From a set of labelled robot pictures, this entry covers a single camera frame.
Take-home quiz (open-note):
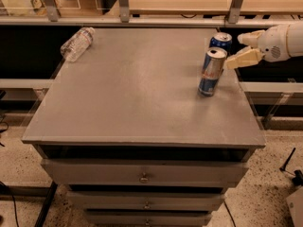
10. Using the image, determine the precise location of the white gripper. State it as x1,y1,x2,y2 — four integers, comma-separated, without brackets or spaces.
224,25,290,69

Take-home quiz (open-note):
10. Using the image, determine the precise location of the blue pepsi can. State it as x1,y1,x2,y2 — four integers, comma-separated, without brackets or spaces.
209,32,232,53

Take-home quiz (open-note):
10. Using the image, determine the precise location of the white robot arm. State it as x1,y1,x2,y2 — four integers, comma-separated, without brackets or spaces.
224,22,303,69

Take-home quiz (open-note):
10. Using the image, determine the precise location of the red bull can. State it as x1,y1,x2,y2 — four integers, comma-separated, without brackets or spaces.
198,47,227,96

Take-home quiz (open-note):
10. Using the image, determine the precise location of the black antenna device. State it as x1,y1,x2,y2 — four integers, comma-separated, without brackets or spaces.
278,147,303,186

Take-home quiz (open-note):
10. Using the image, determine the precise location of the grey drawer cabinet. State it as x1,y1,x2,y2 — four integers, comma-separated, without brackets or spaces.
23,28,265,227

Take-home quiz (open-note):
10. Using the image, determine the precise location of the grey box on floor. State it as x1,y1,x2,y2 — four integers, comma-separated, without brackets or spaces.
286,187,303,227

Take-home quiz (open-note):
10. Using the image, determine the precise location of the top drawer knob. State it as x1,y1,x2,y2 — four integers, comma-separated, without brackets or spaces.
139,173,150,183

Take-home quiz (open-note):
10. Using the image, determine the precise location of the clear plastic water bottle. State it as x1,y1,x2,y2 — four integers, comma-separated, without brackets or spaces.
61,27,95,62

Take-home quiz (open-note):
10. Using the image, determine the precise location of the middle drawer knob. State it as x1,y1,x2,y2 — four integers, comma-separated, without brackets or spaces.
143,201,151,210

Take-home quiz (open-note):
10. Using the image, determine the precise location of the middle metal rail post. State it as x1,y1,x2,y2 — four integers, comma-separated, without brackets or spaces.
118,0,130,23

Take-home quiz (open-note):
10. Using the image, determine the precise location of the left metal rail post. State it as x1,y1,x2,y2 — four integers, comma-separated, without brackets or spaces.
44,0,60,22

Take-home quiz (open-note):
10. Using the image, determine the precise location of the black floor cable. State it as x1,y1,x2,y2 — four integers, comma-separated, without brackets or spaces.
0,181,21,227

